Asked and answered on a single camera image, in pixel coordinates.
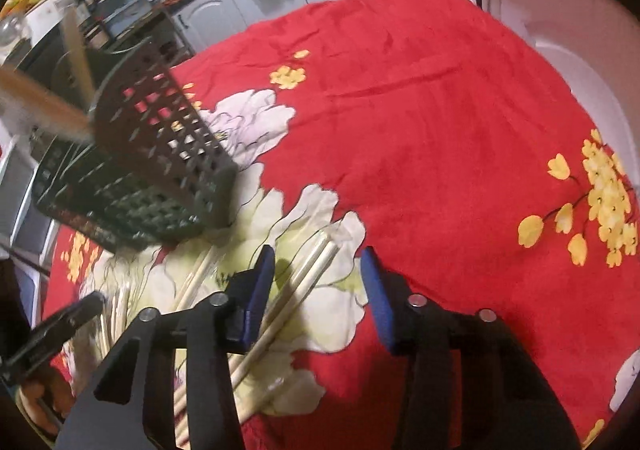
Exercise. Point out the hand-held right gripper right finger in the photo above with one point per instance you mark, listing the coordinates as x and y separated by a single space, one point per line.
380 305

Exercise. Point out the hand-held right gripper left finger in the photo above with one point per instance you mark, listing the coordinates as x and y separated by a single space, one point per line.
260 290

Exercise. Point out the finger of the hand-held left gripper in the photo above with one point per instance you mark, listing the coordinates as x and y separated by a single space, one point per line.
75 317

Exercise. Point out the pile of wooden chopsticks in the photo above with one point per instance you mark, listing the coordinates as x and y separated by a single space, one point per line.
315 260

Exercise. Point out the black lattice utensil holder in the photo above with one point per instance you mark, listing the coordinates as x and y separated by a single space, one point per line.
165 144

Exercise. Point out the pale wooden chopstick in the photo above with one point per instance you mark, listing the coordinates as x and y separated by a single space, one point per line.
45 104
77 54

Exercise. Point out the person's left hand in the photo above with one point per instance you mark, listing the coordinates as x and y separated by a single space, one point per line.
45 400

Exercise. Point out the white plastic drawer unit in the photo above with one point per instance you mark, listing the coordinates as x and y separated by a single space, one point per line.
20 210

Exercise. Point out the red floral blanket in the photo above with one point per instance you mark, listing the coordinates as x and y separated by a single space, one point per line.
425 129

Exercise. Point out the metal shelf rack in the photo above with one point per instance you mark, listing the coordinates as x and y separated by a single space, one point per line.
125 37

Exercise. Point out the glass pot lid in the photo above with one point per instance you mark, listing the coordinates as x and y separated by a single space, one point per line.
12 29

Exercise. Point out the black electric kettle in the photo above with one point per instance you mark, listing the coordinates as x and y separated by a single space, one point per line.
85 2

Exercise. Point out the light blue storage box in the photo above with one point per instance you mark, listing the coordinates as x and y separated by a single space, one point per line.
122 4

